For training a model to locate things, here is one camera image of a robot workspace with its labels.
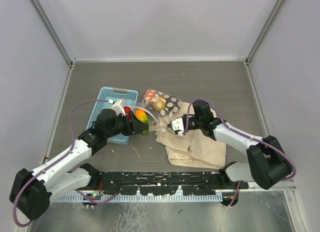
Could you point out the black paint-chipped base rail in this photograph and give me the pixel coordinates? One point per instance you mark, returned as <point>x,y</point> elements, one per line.
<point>160,183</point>

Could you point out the aluminium frame rail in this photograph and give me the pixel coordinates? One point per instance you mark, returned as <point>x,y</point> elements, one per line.
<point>53,27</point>

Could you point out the clear polka dot zip bag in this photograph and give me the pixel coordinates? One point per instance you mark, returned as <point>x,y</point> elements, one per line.
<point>158,120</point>

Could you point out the dark purple fake plum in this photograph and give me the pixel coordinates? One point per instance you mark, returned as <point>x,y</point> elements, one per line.
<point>172,104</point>

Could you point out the beige folded fabric garment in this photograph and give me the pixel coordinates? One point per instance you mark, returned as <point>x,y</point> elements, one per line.
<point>192,150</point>

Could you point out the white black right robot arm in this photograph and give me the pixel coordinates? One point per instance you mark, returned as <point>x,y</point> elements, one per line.
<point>266,165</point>

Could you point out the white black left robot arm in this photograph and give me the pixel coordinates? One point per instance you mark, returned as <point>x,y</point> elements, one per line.
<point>33,191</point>

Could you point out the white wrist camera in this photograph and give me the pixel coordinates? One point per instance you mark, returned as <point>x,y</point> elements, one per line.
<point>177,126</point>
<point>119,106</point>

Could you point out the red fake apple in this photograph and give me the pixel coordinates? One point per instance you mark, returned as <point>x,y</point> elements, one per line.
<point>128,112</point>

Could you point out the orange fake fruit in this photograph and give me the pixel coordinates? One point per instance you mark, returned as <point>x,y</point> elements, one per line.
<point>150,96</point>

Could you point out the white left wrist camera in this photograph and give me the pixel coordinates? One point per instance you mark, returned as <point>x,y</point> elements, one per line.
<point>119,106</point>

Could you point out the yellow fake lemon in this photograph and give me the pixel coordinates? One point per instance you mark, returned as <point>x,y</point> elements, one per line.
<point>159,103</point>

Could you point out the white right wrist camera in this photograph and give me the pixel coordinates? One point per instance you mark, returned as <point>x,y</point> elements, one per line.
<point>177,126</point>

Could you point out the green fake fruit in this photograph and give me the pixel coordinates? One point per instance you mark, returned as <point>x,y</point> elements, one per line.
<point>142,117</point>

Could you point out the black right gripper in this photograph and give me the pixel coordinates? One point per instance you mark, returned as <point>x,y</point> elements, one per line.
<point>185,115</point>

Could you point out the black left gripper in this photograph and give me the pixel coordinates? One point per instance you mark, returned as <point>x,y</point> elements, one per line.
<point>133,126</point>

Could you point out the light blue slotted cable duct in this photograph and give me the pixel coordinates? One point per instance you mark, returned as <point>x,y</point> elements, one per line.
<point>177,197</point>

